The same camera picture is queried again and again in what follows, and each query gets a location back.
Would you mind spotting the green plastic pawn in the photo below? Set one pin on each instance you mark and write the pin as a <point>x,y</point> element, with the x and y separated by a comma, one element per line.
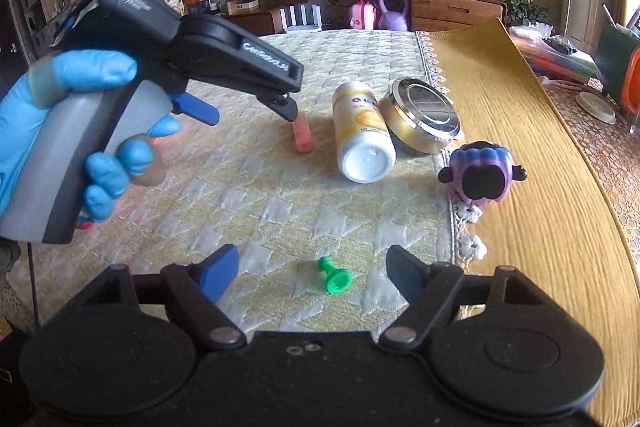
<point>336,280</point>

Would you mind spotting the round gold tin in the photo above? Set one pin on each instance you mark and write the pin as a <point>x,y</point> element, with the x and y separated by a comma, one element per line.
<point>421,120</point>

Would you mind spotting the pink eraser stick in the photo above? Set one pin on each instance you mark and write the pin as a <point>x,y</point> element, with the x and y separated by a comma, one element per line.
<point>303,141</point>

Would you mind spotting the white yellow bottle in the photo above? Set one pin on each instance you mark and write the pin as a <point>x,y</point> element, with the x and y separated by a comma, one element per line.
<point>364,149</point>

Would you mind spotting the white router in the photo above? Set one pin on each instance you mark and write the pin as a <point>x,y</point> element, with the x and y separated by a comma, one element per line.
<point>301,17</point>

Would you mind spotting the round white lid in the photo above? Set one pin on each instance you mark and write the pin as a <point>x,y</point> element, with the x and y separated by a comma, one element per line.
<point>595,106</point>

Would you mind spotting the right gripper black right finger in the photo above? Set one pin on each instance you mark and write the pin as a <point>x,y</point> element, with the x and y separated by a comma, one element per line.
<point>430,291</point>

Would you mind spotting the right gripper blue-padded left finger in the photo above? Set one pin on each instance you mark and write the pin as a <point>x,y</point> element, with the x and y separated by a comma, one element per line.
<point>192,293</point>

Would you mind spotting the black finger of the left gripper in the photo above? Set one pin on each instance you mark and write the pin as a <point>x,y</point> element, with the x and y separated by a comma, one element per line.
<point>280,103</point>

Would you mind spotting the pink toy case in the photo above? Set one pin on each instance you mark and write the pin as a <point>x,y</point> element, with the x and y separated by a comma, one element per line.
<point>362,15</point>

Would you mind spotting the lace tablecloth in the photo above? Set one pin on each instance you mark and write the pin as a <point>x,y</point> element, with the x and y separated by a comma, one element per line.
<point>614,155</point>

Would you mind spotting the purple kettlebell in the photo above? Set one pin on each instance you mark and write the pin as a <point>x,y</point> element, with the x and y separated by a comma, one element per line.
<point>391,19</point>

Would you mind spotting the purple sheep toy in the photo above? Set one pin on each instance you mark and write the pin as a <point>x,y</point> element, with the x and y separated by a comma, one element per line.
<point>480,172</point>

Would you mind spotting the blue gloved left hand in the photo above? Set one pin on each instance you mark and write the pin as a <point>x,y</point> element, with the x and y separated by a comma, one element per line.
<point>26,106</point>

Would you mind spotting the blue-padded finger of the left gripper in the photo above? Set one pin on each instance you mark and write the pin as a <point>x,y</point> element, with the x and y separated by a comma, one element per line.
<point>187,104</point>

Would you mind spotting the cream quilted table mat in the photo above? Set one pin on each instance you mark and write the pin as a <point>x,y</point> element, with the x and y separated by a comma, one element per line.
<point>243,182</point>

